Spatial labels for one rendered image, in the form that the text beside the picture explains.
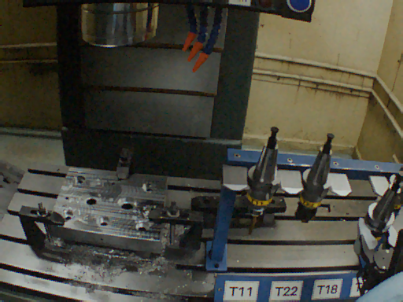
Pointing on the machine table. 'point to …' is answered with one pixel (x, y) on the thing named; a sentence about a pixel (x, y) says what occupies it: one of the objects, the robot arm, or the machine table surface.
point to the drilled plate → (125, 236)
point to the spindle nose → (119, 23)
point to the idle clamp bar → (235, 208)
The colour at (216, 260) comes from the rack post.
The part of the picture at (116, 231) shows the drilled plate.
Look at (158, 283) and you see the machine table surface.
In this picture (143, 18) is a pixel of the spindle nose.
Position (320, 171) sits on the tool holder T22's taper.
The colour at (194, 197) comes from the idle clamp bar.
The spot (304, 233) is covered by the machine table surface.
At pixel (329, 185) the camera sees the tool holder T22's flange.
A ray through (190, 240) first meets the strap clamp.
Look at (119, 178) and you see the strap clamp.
